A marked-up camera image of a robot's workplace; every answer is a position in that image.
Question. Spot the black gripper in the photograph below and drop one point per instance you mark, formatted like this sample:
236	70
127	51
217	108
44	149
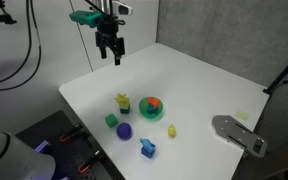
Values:
110	35

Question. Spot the yellow toy dog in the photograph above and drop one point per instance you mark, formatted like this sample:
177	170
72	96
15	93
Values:
171	130

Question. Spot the yellow star toy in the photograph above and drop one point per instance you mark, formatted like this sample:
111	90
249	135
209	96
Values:
121	99

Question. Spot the orange toy figure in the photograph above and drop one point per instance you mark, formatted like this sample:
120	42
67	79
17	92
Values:
153	102

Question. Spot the green toy cube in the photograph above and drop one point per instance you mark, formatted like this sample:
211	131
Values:
111	120

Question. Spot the green translucent bowl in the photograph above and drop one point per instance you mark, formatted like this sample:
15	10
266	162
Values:
144	112

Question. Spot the light blue toy figure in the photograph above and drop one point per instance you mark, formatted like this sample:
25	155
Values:
146	143

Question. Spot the purple bumpy ball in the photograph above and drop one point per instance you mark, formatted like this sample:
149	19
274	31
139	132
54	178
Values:
124	130

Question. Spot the black red clamp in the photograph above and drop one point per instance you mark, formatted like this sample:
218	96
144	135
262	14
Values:
71	132
89	162

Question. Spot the black perforated breadboard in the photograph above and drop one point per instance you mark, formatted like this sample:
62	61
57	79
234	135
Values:
55	133

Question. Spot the purple glowing light strip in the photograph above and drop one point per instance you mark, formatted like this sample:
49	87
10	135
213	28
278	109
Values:
42	146

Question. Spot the yellow tape patch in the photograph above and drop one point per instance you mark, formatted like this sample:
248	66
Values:
242	115

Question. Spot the grey metal mounting plate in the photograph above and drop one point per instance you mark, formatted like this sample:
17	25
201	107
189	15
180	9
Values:
237	133

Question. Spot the black tripod pole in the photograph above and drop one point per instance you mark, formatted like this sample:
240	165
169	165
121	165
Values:
285	71

